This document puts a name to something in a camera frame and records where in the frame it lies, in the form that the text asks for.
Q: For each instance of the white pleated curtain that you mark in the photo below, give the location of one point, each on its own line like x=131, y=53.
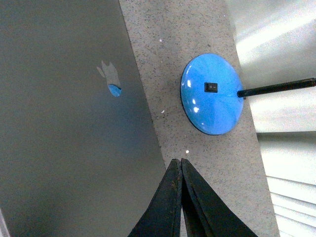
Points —
x=276, y=43

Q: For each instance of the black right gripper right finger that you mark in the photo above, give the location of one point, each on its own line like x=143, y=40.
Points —
x=205, y=214

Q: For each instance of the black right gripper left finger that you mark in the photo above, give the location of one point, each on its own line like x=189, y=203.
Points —
x=163, y=215

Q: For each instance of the grey laptop computer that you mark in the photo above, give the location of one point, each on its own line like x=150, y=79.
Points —
x=79, y=156

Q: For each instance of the blue desk lamp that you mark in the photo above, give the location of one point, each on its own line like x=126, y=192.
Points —
x=212, y=94

